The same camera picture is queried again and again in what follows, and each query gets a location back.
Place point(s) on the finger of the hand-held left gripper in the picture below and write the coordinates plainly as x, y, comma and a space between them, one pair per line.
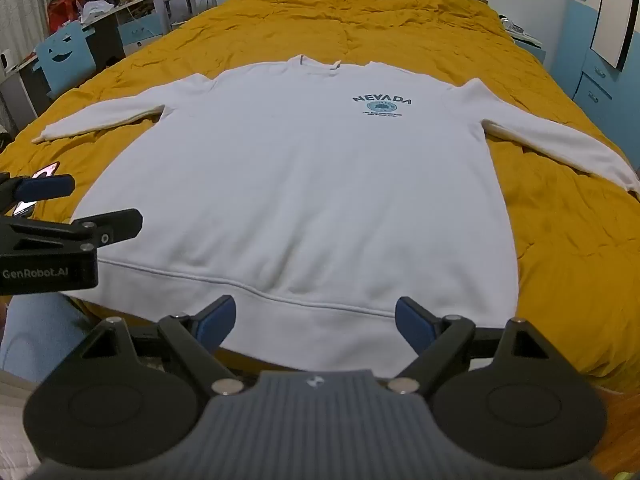
112, 227
45, 187

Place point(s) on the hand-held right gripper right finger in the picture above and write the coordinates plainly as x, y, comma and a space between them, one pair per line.
414, 325

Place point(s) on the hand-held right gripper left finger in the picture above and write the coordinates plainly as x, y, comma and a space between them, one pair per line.
217, 321

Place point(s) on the white printed sweatshirt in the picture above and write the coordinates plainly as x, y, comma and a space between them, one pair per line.
310, 185

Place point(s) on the smartphone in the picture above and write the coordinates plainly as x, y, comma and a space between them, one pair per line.
47, 170

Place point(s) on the person's leg in jeans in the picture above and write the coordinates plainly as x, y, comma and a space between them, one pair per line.
32, 332

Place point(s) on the blue chair with smiley face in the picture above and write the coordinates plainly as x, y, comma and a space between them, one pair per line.
67, 60

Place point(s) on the small white device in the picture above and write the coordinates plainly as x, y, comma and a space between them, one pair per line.
6, 60

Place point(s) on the beige cloth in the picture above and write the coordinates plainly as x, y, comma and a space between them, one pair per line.
12, 410

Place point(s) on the red bag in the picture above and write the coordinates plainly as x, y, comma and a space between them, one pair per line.
62, 9

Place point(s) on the grey desk with blue drawers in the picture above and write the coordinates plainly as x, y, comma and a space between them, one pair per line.
135, 30

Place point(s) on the white plastic bag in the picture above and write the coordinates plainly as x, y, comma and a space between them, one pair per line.
97, 8

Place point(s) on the mustard yellow quilt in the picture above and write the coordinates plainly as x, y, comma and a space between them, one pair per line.
320, 20

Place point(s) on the blue nightstand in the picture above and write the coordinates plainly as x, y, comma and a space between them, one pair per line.
532, 50

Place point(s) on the blue cabinet with drawers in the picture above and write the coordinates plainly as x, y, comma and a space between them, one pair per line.
595, 85

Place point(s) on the small metal object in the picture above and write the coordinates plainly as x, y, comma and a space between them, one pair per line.
515, 27

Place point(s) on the white board with black frame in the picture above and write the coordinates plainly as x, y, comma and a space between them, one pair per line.
612, 15

